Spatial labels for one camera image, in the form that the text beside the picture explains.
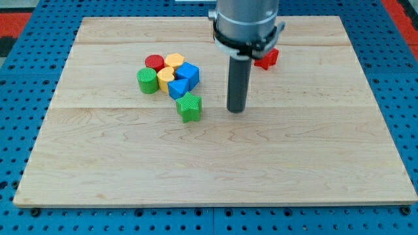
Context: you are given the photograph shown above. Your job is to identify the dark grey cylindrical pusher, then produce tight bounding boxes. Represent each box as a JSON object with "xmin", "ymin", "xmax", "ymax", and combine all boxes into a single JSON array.
[{"xmin": 227, "ymin": 57, "xmax": 251, "ymax": 113}]

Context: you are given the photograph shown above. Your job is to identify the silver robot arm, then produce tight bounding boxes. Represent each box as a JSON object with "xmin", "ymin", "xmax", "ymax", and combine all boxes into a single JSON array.
[{"xmin": 208, "ymin": 0, "xmax": 285, "ymax": 113}]

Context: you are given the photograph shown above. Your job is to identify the red star block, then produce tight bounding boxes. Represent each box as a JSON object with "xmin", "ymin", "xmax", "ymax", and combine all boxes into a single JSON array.
[{"xmin": 254, "ymin": 48, "xmax": 280, "ymax": 70}]

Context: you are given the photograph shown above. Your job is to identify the green star block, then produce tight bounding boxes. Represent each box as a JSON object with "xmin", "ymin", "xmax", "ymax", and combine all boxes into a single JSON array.
[{"xmin": 176, "ymin": 92, "xmax": 202, "ymax": 123}]

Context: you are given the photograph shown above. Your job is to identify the blue triangle block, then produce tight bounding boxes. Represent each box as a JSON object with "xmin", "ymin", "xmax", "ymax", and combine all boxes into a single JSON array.
[{"xmin": 168, "ymin": 79, "xmax": 189, "ymax": 100}]

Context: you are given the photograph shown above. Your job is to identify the blue cube block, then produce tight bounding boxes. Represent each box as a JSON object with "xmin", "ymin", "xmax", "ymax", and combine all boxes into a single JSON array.
[{"xmin": 175, "ymin": 62, "xmax": 200, "ymax": 91}]

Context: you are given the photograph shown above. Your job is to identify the yellow hexagon block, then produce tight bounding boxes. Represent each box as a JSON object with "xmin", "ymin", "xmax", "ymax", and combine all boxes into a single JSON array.
[{"xmin": 165, "ymin": 53, "xmax": 185, "ymax": 70}]

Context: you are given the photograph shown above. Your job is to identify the yellow heart block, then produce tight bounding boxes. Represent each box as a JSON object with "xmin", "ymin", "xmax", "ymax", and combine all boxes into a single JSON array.
[{"xmin": 157, "ymin": 67, "xmax": 175, "ymax": 93}]

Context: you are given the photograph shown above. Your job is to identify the red cylinder block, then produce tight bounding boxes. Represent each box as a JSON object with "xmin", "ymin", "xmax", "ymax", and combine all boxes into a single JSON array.
[{"xmin": 144, "ymin": 54, "xmax": 165, "ymax": 72}]

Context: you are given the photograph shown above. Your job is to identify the green cylinder block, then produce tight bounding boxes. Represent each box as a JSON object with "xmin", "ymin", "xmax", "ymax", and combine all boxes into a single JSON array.
[{"xmin": 137, "ymin": 67, "xmax": 159, "ymax": 94}]

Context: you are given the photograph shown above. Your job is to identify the wooden board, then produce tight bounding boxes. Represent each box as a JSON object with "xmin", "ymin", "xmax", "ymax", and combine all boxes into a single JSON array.
[{"xmin": 13, "ymin": 16, "xmax": 417, "ymax": 208}]

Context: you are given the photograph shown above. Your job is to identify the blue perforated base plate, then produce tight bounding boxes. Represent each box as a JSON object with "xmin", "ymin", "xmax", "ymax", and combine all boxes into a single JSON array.
[{"xmin": 1, "ymin": 0, "xmax": 417, "ymax": 234}]

